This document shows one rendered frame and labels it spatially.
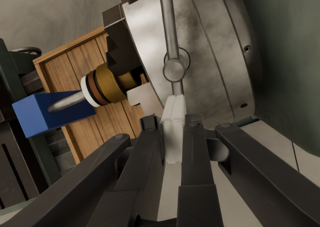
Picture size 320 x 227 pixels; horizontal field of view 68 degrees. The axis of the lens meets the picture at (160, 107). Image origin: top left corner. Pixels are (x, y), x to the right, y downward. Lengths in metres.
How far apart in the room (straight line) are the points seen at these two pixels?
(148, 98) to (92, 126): 0.33
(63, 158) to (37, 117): 0.32
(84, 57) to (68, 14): 1.12
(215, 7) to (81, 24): 1.52
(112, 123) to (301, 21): 0.55
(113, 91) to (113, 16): 0.14
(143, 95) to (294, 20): 0.27
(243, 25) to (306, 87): 0.12
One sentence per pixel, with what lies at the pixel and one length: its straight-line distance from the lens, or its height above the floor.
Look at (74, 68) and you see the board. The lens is 0.76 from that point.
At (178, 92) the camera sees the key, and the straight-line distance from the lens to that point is 0.24.
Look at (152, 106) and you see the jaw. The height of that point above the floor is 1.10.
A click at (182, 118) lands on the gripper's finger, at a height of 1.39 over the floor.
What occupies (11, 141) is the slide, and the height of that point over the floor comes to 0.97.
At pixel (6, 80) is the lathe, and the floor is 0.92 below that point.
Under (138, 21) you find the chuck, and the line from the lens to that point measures 0.33.
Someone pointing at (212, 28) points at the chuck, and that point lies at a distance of 0.31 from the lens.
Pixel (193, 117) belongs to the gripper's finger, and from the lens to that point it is 0.17.
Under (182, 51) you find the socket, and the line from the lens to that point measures 0.31.
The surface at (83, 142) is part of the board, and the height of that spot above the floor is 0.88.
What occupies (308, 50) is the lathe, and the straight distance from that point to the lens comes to 0.32.
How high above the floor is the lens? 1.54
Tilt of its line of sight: 78 degrees down
